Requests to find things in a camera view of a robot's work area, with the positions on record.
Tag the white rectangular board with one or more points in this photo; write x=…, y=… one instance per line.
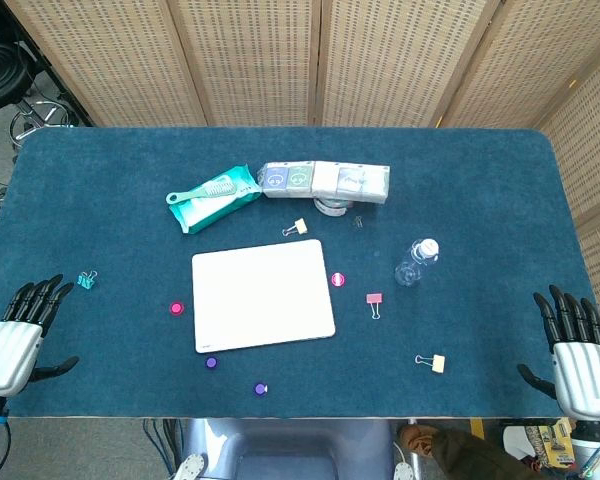
x=260, y=295

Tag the purple round magnet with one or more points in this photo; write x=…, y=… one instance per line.
x=211, y=363
x=260, y=389

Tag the small black binder clip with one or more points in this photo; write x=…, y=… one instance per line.
x=358, y=222

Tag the multicolour tissue packet bundle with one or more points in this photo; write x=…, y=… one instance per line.
x=325, y=182

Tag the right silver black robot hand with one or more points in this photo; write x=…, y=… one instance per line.
x=582, y=375

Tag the pale green brush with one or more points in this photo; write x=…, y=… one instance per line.
x=220, y=189

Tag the chrome stool base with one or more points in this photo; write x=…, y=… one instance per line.
x=35, y=120

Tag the pink round magnet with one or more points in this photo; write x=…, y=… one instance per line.
x=338, y=280
x=177, y=308

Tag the pink binder clip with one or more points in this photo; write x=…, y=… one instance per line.
x=374, y=298

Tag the green wet wipes pack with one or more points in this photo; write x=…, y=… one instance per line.
x=205, y=217

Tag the small yellow binder clip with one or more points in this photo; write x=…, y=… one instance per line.
x=301, y=226

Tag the yellow printed package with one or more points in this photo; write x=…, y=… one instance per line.
x=560, y=442

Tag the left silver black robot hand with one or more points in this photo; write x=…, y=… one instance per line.
x=10, y=350

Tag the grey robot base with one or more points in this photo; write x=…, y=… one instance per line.
x=290, y=450

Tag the large yellow binder clip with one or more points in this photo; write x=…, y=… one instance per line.
x=438, y=363

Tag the clear plastic water bottle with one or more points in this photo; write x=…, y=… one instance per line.
x=410, y=270

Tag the teal binder clip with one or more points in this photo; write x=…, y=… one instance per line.
x=86, y=282

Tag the blue table mat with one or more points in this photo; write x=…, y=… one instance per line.
x=105, y=200

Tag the woven folding screen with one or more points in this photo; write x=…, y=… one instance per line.
x=255, y=60

